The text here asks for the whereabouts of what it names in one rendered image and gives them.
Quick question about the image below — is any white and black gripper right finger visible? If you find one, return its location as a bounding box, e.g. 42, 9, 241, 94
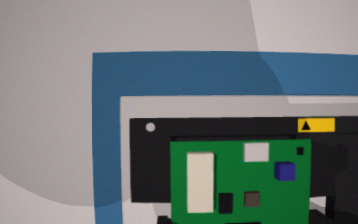
308, 209, 338, 224

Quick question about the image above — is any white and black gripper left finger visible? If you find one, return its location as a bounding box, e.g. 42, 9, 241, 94
157, 216, 171, 224

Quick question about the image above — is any green circuit board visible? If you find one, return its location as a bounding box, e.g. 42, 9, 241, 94
170, 139, 311, 224

